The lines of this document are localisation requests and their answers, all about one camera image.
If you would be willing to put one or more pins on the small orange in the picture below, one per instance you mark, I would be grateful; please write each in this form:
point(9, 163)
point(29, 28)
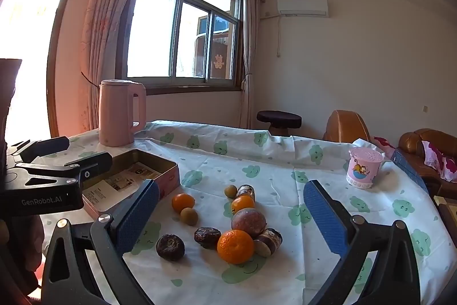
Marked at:
point(242, 205)
point(182, 202)

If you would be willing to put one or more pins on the pink floral cloth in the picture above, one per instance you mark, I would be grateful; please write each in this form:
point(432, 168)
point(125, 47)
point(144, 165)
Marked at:
point(383, 144)

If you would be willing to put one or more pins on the pink electric kettle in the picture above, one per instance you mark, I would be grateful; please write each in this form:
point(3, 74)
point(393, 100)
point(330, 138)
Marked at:
point(119, 112)

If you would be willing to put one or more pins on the purple passion fruit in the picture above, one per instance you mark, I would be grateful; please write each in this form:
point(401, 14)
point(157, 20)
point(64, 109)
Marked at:
point(249, 222)

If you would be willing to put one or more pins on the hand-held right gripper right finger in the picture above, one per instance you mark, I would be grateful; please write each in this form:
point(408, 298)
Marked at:
point(325, 215)

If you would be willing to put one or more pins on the air conditioner pipe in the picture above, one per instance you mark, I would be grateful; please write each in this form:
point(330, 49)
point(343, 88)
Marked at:
point(279, 37)

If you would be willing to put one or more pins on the pink metal tin box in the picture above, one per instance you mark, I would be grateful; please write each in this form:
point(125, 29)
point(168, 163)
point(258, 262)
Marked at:
point(167, 172)

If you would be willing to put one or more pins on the brown leather sofa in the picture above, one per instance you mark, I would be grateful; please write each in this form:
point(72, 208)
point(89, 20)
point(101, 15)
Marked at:
point(410, 144)

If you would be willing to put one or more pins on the dark wrinkled date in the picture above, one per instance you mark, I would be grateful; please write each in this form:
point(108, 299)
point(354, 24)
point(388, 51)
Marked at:
point(207, 237)

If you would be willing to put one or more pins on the small jar cork lid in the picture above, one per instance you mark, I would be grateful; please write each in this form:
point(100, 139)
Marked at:
point(268, 241)

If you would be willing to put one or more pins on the brown longan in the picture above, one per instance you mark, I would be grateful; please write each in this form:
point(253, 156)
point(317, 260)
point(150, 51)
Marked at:
point(188, 216)
point(231, 191)

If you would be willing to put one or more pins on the window decal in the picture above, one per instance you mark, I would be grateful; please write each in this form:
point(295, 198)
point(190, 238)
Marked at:
point(218, 61)

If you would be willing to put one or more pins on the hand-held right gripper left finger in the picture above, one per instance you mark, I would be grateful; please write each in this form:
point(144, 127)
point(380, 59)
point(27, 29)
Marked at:
point(137, 215)

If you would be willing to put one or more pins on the pink cartoon cup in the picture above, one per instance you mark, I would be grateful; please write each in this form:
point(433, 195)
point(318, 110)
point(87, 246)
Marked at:
point(364, 169)

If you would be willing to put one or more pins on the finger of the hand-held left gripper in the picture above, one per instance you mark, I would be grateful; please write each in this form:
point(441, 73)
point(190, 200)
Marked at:
point(46, 146)
point(92, 164)

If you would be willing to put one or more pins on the floral pillow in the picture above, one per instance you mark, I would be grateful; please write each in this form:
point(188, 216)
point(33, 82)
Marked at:
point(441, 158)

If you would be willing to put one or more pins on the large orange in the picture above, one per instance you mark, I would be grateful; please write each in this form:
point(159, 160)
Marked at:
point(235, 247)

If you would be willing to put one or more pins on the wide pink curtain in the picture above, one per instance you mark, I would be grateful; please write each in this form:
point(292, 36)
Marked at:
point(103, 22)

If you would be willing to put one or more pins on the round dark dried fruit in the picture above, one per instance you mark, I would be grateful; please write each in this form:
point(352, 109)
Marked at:
point(170, 247)

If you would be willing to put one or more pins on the sliding glass window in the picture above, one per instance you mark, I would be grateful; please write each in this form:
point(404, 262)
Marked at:
point(160, 33)

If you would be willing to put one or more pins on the white air conditioner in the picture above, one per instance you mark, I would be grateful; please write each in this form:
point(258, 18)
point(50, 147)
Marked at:
point(302, 6)

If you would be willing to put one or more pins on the blue checked box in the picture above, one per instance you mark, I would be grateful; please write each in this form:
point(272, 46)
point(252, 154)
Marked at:
point(408, 169)

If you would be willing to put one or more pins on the printed paper leaflet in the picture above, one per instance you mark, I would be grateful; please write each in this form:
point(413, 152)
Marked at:
point(107, 190)

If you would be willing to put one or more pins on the brown leather armchair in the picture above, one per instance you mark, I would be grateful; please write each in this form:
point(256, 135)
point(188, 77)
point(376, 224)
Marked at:
point(346, 126)

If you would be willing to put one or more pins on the narrow pink curtain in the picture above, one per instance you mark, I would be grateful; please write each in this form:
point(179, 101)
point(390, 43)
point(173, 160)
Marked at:
point(250, 58)

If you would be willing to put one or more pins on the white cloud-print tablecloth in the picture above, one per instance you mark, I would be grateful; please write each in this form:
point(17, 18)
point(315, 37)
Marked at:
point(214, 165)

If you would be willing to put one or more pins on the person's left forearm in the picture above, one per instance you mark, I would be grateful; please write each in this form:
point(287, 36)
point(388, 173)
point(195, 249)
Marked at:
point(25, 248)

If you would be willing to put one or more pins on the dark round stool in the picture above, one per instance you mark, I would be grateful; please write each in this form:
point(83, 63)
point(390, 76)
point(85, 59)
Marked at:
point(278, 118)

